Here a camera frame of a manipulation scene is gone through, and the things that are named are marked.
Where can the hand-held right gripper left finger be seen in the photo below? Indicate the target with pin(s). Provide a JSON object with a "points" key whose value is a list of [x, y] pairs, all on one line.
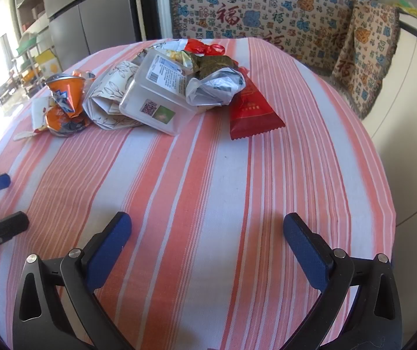
{"points": [[108, 248]]}

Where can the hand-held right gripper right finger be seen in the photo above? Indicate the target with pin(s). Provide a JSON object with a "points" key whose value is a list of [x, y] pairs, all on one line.
{"points": [[305, 248]]}

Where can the white paper wrapper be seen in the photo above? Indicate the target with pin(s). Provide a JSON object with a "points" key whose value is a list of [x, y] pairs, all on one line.
{"points": [[39, 115]]}

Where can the crushed orange drink can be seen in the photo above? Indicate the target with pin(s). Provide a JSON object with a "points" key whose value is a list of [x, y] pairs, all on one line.
{"points": [[66, 93]]}

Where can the red snack packet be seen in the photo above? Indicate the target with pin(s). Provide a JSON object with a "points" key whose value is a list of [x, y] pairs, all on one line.
{"points": [[254, 115]]}

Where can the floral print paper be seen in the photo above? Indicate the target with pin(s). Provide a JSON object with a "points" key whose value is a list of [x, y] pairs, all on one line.
{"points": [[108, 94]]}

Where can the clear plastic food container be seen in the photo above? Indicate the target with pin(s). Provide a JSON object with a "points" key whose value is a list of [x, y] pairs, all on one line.
{"points": [[157, 96]]}

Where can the white plastic bag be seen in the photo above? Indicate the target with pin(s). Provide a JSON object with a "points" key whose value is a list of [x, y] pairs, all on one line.
{"points": [[212, 87]]}

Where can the green-brown wrapper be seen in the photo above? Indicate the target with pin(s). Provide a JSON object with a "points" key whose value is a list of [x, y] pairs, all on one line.
{"points": [[208, 65]]}

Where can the pink striped tablecloth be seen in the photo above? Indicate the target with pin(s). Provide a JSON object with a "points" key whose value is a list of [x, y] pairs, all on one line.
{"points": [[201, 197]]}

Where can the storage shelf rack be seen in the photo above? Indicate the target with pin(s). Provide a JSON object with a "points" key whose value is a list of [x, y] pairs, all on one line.
{"points": [[30, 25]]}

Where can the white cabinet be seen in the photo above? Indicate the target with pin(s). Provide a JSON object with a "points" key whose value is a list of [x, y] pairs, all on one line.
{"points": [[412, 124]]}

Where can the grey refrigerator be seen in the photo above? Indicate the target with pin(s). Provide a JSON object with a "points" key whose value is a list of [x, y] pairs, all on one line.
{"points": [[88, 11]]}

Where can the small patterned woven blanket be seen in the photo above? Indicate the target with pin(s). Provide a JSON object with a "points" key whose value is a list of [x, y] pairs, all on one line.
{"points": [[366, 54]]}

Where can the silver yellow snack wrapper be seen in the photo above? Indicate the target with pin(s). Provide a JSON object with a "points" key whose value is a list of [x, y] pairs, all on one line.
{"points": [[166, 46]]}

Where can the red cellophane wrapper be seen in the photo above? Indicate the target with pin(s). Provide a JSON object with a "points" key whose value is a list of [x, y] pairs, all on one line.
{"points": [[203, 45]]}

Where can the large patterned woven blanket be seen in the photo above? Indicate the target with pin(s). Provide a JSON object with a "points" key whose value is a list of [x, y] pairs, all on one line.
{"points": [[266, 7]]}

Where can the yellow-green cloth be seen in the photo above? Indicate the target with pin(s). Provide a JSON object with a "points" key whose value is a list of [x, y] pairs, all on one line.
{"points": [[408, 9]]}

